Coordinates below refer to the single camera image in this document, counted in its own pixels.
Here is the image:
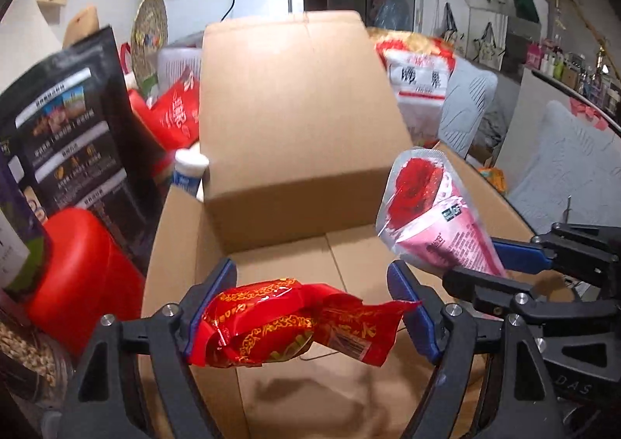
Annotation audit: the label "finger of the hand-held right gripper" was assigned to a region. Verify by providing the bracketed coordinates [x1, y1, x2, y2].
[441, 267, 607, 328]
[490, 222, 621, 287]

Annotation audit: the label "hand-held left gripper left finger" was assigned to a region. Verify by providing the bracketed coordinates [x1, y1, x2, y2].
[58, 257, 238, 439]

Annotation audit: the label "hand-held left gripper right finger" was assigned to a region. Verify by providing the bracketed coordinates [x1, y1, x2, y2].
[387, 259, 566, 439]

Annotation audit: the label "red gold patterned snack packet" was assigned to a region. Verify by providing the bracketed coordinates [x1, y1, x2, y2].
[187, 278, 423, 368]

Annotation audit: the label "pink rose cone packet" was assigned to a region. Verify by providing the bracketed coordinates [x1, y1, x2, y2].
[376, 148, 508, 277]

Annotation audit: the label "cardboard box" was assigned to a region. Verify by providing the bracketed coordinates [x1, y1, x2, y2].
[141, 10, 578, 439]

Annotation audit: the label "orange packet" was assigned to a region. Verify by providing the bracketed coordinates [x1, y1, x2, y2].
[478, 166, 508, 192]

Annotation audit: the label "grey quilted chair cushion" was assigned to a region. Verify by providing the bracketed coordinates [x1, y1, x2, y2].
[505, 101, 621, 236]
[437, 58, 499, 158]

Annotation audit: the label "white blue tablet tube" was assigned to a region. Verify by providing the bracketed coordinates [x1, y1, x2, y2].
[173, 149, 210, 202]

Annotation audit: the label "red canister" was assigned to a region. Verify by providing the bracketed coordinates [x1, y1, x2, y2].
[24, 207, 146, 357]

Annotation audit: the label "pink ribbon bows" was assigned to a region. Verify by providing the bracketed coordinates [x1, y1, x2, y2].
[567, 98, 609, 132]

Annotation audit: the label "row of small bottles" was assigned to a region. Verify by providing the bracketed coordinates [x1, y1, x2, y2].
[526, 34, 621, 117]

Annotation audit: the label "pink lid nut jar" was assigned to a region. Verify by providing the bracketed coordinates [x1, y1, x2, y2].
[0, 308, 73, 401]

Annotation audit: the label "white red nut bag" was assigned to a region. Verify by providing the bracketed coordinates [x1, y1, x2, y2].
[376, 38, 457, 149]

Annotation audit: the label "tall jar purple label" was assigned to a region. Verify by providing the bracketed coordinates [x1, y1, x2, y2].
[0, 158, 54, 301]

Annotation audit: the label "black printed pouch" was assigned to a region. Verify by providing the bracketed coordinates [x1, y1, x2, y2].
[0, 25, 163, 270]

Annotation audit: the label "printed tote bag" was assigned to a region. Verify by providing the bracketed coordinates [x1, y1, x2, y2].
[439, 2, 467, 52]

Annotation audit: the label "red yellow snack bag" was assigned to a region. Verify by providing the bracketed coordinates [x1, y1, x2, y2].
[366, 26, 457, 56]

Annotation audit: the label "white plastic basket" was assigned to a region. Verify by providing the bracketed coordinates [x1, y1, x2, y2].
[158, 47, 205, 90]

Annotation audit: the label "dried yellow branch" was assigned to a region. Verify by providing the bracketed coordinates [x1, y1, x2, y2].
[538, 0, 614, 54]

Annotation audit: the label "round woven plate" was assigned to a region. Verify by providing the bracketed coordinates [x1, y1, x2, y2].
[131, 0, 168, 95]

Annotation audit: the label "brown cardboard piece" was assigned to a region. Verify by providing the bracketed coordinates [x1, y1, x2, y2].
[63, 6, 100, 49]

